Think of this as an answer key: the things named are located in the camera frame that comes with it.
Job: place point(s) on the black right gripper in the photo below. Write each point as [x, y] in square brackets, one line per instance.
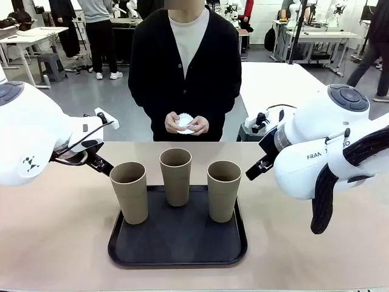
[269, 144]

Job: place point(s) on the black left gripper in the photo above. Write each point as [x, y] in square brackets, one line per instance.
[73, 158]

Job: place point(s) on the tall tan cup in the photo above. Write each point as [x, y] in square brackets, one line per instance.
[175, 185]
[130, 200]
[223, 200]

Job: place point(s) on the white lace coaster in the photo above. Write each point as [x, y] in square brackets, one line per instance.
[184, 119]

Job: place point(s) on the person's left forearm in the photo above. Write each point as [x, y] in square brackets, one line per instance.
[226, 103]

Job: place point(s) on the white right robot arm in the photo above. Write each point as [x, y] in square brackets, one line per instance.
[304, 170]

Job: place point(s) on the person's right forearm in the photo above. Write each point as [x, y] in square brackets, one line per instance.
[143, 100]

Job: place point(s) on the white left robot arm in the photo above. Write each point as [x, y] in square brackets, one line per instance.
[30, 130]

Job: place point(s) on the person's left hand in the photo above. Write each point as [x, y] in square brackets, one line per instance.
[201, 126]

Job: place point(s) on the person's right hand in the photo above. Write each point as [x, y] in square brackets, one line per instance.
[171, 123]

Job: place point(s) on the dark grey stool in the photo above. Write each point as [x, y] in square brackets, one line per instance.
[243, 134]

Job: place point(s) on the large white table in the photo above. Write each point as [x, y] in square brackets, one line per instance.
[267, 82]

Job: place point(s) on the small grey bottle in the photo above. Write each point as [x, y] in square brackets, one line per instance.
[46, 81]

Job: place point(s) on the person in black cardigan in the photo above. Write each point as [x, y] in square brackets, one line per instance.
[152, 76]

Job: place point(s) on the black serving tray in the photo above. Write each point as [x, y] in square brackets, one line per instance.
[182, 240]

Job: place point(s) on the grey plastic stool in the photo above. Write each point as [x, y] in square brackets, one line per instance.
[51, 59]

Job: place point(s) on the bystander in grey sweater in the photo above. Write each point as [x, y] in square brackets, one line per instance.
[101, 39]

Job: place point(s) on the dark equipment table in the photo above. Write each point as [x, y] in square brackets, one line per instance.
[121, 39]

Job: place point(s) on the black backpack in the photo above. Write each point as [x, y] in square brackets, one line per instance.
[270, 39]

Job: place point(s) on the black vertical pole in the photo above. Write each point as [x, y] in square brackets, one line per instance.
[296, 39]

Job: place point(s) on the bystander in black clothes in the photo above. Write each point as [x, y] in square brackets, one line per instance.
[68, 33]

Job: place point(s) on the small brown-top table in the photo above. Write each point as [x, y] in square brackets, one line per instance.
[242, 32]

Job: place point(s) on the white crew-neck t-shirt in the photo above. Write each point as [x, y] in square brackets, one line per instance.
[188, 39]

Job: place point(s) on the long white workbench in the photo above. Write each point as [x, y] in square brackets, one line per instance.
[322, 34]

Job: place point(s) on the white desk with legs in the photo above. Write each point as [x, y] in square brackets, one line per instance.
[36, 32]

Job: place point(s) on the bystander in red top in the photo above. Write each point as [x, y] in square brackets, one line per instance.
[249, 9]

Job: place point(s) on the walking bystander in dark clothes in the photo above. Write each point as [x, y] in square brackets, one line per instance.
[377, 30]

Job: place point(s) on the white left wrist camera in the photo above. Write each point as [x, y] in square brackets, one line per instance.
[104, 117]

